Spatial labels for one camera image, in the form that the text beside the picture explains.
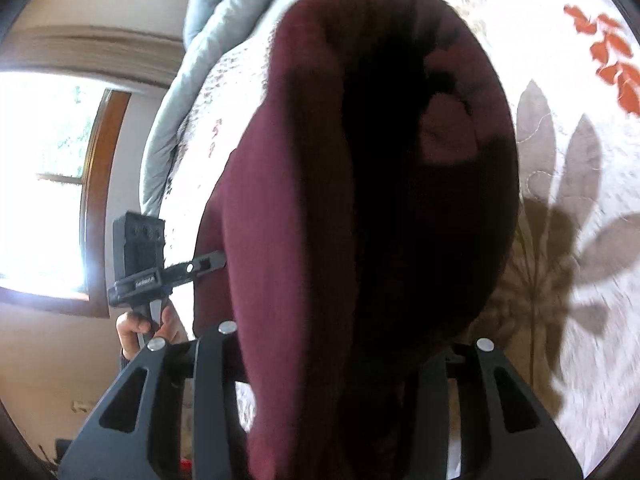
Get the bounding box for person's left hand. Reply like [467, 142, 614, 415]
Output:
[116, 303, 189, 362]

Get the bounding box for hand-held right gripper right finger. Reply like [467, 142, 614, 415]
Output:
[400, 337, 586, 480]

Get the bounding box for maroon pants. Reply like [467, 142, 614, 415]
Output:
[192, 0, 521, 480]

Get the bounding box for brown curtain pelmet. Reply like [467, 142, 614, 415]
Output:
[10, 25, 187, 97]

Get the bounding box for grey comforter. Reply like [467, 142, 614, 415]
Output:
[140, 0, 312, 222]

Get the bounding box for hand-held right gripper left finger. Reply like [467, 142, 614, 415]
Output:
[57, 320, 251, 480]

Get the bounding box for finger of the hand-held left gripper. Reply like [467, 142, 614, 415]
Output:
[167, 250, 228, 283]

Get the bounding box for floral quilted bedspread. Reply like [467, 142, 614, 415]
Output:
[162, 0, 640, 480]

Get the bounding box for wooden framed window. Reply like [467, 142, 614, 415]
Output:
[0, 72, 133, 319]

